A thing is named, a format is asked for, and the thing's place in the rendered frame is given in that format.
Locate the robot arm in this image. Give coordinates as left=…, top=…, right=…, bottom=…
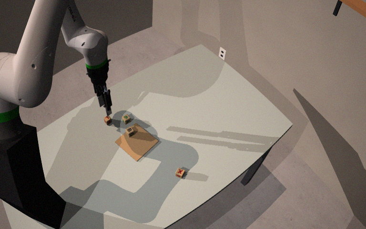
left=0, top=0, right=111, bottom=144

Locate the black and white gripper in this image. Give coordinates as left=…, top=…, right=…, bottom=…
left=91, top=74, right=112, bottom=116

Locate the tan square mat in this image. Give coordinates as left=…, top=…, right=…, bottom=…
left=115, top=123, right=159, bottom=161

